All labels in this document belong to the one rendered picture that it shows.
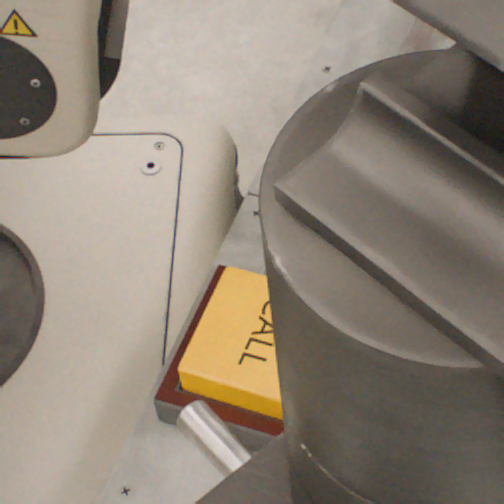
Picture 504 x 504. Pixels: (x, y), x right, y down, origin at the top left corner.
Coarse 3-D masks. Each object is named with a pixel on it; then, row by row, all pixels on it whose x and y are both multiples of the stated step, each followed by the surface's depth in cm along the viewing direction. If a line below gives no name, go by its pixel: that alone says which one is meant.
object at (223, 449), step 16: (192, 416) 37; (208, 416) 37; (192, 432) 37; (208, 432) 37; (224, 432) 37; (208, 448) 37; (224, 448) 37; (240, 448) 37; (224, 464) 36; (240, 464) 36
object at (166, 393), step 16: (208, 288) 54; (192, 320) 53; (192, 336) 53; (176, 352) 52; (176, 368) 52; (176, 384) 51; (160, 400) 51; (176, 400) 51; (192, 400) 51; (224, 416) 50; (240, 416) 50; (256, 416) 50; (272, 432) 49
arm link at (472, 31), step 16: (400, 0) 14; (416, 0) 14; (432, 0) 14; (448, 0) 13; (464, 0) 13; (480, 0) 13; (496, 0) 13; (416, 16) 14; (432, 16) 14; (448, 16) 13; (464, 16) 13; (480, 16) 13; (496, 16) 13; (448, 32) 13; (464, 32) 13; (480, 32) 13; (496, 32) 13; (480, 48) 13; (496, 48) 13; (496, 64) 13
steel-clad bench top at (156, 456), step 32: (352, 0) 69; (384, 0) 68; (352, 32) 67; (384, 32) 67; (320, 64) 66; (352, 64) 65; (256, 192) 60; (256, 224) 59; (224, 256) 58; (256, 256) 58; (128, 448) 52; (160, 448) 52; (192, 448) 51; (128, 480) 51; (160, 480) 51; (192, 480) 50
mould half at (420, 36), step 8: (416, 24) 54; (424, 24) 54; (408, 32) 54; (416, 32) 54; (424, 32) 54; (432, 32) 54; (440, 32) 54; (408, 40) 53; (416, 40) 53; (424, 40) 53; (432, 40) 53; (440, 40) 53; (448, 40) 53; (400, 48) 53; (408, 48) 53; (416, 48) 53; (424, 48) 53; (432, 48) 53; (440, 48) 53
